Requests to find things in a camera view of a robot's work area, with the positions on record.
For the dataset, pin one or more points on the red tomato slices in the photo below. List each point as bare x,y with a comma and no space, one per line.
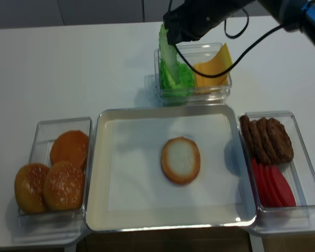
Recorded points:
273,188

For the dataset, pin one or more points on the green lettuce leaf in box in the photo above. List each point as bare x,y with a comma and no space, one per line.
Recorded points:
186,78

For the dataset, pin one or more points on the sesame bun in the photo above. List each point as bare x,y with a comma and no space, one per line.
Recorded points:
28,187
63,187

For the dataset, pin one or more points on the clear box with patties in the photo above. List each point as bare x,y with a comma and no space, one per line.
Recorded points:
299,172

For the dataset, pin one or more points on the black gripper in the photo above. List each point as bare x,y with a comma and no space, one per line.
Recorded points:
192,20

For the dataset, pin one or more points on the sesame bun top front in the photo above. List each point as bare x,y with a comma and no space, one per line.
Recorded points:
63,187

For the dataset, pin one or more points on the green lettuce leaf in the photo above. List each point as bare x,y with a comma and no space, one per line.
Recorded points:
168,62
186,78

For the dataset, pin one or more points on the sesame bun top left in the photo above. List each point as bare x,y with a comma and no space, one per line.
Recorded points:
28,187

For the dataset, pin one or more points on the bottom bun half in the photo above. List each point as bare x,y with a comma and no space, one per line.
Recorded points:
180,160

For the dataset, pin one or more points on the plain bun half back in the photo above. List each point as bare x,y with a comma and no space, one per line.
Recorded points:
71,146

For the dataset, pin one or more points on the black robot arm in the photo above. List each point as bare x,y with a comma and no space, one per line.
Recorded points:
291,15

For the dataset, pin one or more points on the silver metal tray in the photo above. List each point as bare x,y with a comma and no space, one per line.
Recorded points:
99,218

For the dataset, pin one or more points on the brown meat patty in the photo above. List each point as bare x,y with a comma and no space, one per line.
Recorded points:
267,145
280,140
258,146
244,125

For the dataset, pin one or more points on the clear box with buns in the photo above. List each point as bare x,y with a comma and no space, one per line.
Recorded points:
46,134

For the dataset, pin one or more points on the yellow cheese slices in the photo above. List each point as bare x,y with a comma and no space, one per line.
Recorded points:
219,63

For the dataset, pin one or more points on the white paper liner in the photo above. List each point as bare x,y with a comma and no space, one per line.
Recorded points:
137,181

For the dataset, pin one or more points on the clear box with lettuce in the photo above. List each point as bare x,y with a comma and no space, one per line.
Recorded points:
176,97

